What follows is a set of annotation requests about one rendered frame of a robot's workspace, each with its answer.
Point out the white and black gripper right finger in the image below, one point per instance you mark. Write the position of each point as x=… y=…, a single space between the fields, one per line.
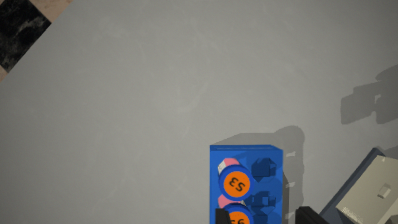
x=306 y=215

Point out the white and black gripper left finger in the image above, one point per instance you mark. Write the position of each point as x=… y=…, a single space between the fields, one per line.
x=222 y=216

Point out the blue tube rack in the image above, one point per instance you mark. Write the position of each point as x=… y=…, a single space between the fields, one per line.
x=265 y=163

